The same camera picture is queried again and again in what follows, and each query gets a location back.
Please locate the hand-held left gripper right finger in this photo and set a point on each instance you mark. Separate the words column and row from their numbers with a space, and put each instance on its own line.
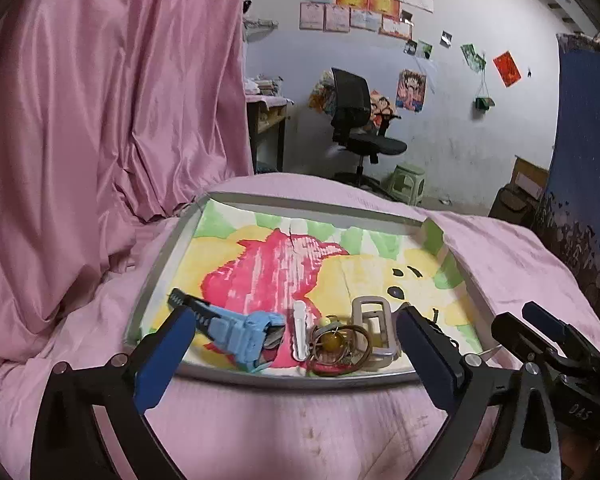
column 427, row 355

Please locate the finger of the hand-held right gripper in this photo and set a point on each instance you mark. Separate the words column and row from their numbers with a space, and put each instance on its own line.
column 545, row 320
column 512, row 332

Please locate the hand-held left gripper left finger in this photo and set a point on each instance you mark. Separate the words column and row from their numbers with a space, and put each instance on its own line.
column 165, row 355

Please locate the grey metal tray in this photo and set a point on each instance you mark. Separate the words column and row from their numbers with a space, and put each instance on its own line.
column 160, row 280

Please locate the light blue wrist watch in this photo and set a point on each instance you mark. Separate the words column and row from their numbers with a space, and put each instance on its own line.
column 250, row 335

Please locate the grey hair comb clip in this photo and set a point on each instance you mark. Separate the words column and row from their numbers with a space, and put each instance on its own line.
column 386, row 330

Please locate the dark brown box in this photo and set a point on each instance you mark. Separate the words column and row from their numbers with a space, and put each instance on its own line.
column 511, row 205

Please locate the white hair clip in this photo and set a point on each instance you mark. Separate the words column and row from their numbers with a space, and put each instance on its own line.
column 300, row 330

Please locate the dark blue printed blanket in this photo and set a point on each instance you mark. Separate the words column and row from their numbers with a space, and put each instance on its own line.
column 585, row 185

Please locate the cartoon printed towel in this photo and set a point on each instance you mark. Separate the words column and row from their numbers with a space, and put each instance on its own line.
column 280, row 270

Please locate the cardboard box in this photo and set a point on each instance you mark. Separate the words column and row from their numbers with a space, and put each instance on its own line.
column 530, row 177

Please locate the green plastic stool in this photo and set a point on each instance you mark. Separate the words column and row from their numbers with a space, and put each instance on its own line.
column 407, row 182

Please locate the green hanging bag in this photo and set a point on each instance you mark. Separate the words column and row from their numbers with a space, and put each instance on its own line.
column 484, row 103

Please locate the colourful printed cloth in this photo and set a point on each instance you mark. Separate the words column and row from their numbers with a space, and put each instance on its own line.
column 382, row 107

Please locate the black office chair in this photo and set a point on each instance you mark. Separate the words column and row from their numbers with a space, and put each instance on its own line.
column 352, row 110

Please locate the pink satin curtain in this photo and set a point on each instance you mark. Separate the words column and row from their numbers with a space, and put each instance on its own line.
column 80, row 110

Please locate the pile of books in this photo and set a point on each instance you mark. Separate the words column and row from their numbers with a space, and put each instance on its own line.
column 262, row 86

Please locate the black frame desk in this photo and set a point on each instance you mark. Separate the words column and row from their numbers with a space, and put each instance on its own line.
column 270, row 125

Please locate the red paper wall decoration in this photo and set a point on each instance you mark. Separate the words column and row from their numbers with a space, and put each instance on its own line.
column 507, row 69

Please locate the cartoon wall poster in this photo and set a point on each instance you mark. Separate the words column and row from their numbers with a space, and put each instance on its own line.
column 411, row 91

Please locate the green wall photos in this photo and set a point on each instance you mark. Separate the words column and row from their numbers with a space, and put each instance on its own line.
column 473, row 57

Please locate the small wall photo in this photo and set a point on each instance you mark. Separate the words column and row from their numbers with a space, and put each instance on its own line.
column 446, row 39

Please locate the pair of wall photos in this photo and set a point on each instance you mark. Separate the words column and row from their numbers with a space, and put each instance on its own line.
column 418, row 50

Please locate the white wall shelf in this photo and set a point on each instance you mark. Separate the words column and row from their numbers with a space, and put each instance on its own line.
column 260, row 25

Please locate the row of wall certificates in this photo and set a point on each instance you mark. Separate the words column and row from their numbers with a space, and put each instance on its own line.
column 360, row 5

